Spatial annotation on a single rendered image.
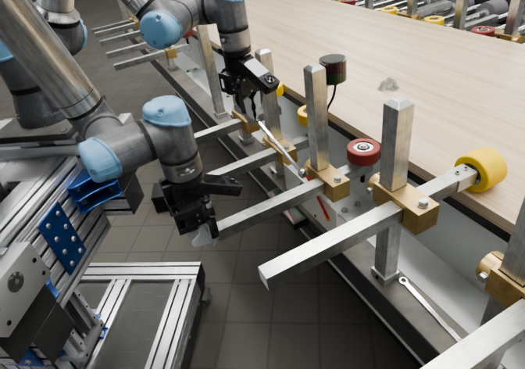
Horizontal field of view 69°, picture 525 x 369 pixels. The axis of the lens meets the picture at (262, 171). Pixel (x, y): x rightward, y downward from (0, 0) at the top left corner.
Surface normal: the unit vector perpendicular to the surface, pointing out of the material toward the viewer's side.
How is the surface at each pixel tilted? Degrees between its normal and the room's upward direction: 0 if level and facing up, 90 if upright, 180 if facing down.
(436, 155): 0
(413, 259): 0
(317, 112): 90
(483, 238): 90
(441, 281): 0
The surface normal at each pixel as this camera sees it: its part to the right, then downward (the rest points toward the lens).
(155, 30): -0.24, 0.60
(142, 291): -0.14, -0.80
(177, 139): 0.55, 0.43
